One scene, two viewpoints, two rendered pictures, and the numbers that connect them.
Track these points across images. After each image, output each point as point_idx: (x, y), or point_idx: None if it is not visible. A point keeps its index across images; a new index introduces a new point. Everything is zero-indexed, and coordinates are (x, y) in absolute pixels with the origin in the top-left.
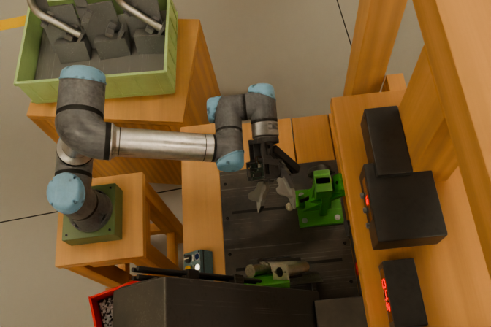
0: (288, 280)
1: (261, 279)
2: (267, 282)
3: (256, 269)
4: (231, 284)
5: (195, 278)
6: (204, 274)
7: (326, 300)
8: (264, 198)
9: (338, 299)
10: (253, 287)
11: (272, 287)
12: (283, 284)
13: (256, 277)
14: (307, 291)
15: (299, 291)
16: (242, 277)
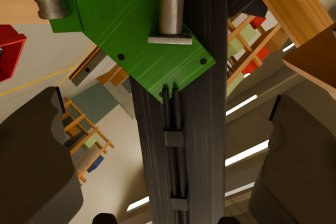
0: (197, 42)
1: (177, 89)
2: (171, 68)
3: (63, 4)
4: (225, 176)
5: (188, 195)
6: (184, 187)
7: (248, 4)
8: (60, 130)
9: None
10: (225, 145)
11: (225, 111)
12: (207, 69)
13: (74, 9)
14: (227, 26)
15: (227, 49)
16: (183, 132)
